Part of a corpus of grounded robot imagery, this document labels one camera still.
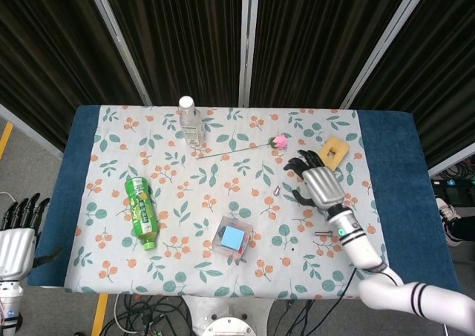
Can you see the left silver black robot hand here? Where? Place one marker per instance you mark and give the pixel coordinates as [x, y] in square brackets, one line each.
[16, 247]

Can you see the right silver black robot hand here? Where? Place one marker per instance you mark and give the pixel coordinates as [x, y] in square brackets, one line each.
[323, 185]

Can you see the silver socket head screw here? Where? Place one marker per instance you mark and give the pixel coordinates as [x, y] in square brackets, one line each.
[277, 190]
[323, 233]

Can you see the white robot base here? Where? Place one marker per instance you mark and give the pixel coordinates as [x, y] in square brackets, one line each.
[230, 313]

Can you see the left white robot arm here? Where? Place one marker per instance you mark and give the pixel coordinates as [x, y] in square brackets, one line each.
[9, 306]

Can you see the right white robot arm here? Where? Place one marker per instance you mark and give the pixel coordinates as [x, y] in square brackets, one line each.
[356, 239]

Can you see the yellow sponge with square hole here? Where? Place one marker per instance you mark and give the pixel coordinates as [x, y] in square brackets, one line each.
[343, 148]

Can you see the pink artificial rose stem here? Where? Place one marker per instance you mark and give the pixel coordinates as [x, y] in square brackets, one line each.
[280, 141]

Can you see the blue table cover cloth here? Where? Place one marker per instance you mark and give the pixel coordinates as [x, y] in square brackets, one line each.
[401, 184]

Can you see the clear plastic cube box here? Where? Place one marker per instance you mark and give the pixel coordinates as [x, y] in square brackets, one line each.
[232, 223]

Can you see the light blue printed cube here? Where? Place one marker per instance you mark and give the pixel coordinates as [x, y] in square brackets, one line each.
[233, 237]

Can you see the white sneaker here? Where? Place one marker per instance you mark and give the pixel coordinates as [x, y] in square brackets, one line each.
[447, 221]

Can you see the green tea plastic bottle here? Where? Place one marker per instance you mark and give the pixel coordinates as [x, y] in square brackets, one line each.
[143, 213]

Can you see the black power strip with plugs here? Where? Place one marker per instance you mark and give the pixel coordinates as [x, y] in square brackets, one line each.
[454, 187]

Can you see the clear plastic bottle white label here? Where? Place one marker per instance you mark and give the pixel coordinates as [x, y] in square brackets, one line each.
[191, 128]

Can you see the black pleated curtain panel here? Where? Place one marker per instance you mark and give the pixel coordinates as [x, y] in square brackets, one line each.
[445, 72]
[178, 35]
[315, 35]
[44, 54]

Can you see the floral leaf fruit tablecloth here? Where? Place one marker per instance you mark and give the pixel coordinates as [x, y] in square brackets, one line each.
[193, 276]

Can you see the white metal partition rail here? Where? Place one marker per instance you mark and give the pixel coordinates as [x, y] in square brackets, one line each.
[452, 163]

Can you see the white metal partition post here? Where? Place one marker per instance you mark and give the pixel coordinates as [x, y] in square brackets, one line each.
[247, 43]
[119, 43]
[385, 43]

